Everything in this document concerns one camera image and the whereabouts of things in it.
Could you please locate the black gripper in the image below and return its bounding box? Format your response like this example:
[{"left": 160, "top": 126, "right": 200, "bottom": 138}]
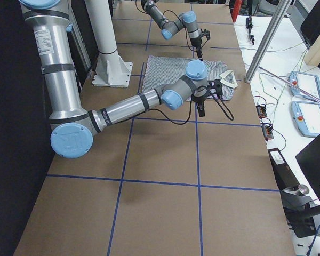
[
  {"left": 193, "top": 95, "right": 207, "bottom": 117},
  {"left": 190, "top": 37, "right": 203, "bottom": 61}
]

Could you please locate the blue white striped polo shirt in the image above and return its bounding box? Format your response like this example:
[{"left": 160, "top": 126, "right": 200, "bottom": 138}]
[{"left": 142, "top": 55, "right": 238, "bottom": 101}]

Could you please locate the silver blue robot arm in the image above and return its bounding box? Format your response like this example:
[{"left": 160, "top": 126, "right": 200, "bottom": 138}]
[
  {"left": 20, "top": 1, "right": 210, "bottom": 158},
  {"left": 140, "top": 1, "right": 211, "bottom": 61}
]

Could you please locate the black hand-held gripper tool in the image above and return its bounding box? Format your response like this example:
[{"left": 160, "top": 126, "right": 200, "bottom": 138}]
[{"left": 246, "top": 0, "right": 255, "bottom": 45}]

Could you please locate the upper orange electronics board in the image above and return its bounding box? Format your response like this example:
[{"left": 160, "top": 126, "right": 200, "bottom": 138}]
[{"left": 256, "top": 105, "right": 268, "bottom": 119}]

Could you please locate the orange electronics board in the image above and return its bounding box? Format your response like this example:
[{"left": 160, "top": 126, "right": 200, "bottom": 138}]
[
  {"left": 261, "top": 123, "right": 274, "bottom": 141},
  {"left": 256, "top": 105, "right": 268, "bottom": 119}
]

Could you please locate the red cylinder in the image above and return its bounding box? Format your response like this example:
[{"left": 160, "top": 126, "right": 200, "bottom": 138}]
[{"left": 231, "top": 0, "right": 243, "bottom": 23}]

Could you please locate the lower orange electronics board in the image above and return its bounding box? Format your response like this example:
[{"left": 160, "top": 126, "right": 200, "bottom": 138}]
[{"left": 261, "top": 123, "right": 274, "bottom": 141}]

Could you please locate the black box with label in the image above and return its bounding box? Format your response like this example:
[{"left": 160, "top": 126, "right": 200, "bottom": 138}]
[{"left": 268, "top": 148, "right": 299, "bottom": 190}]

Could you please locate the lower blue teach pendant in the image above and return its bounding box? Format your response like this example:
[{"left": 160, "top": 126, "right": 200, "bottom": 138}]
[{"left": 291, "top": 101, "right": 320, "bottom": 138}]

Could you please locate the blue teach pendant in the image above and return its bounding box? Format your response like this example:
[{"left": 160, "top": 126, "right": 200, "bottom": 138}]
[
  {"left": 289, "top": 71, "right": 320, "bottom": 98},
  {"left": 291, "top": 101, "right": 320, "bottom": 138}
]

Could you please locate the upper blue teach pendant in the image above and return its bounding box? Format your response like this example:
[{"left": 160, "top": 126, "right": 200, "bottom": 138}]
[{"left": 289, "top": 71, "right": 320, "bottom": 98}]

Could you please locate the wooden board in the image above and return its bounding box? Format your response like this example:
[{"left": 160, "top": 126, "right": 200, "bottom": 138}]
[{"left": 305, "top": 15, "right": 320, "bottom": 66}]

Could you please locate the black monitor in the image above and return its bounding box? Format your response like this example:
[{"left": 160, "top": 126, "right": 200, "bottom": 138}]
[{"left": 296, "top": 134, "right": 320, "bottom": 200}]

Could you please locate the metal reacher grabber stick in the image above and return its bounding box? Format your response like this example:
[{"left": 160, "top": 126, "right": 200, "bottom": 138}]
[{"left": 258, "top": 66, "right": 320, "bottom": 103}]

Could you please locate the silver metal cup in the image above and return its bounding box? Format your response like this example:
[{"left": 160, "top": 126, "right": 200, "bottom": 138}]
[{"left": 297, "top": 184, "right": 310, "bottom": 196}]

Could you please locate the black stand base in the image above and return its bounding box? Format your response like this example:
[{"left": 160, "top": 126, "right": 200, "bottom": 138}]
[{"left": 280, "top": 191, "right": 320, "bottom": 238}]

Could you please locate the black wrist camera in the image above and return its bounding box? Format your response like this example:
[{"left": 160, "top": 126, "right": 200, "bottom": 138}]
[
  {"left": 207, "top": 79, "right": 223, "bottom": 100},
  {"left": 199, "top": 29, "right": 211, "bottom": 41}
]

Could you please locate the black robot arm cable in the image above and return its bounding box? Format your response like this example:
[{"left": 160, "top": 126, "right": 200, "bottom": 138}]
[{"left": 149, "top": 85, "right": 235, "bottom": 126}]

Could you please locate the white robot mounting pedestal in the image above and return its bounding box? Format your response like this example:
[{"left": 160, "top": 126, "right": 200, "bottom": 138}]
[{"left": 85, "top": 0, "right": 133, "bottom": 87}]

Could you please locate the aluminium frame post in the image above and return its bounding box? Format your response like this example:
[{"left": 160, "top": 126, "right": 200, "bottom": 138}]
[{"left": 245, "top": 0, "right": 291, "bottom": 83}]

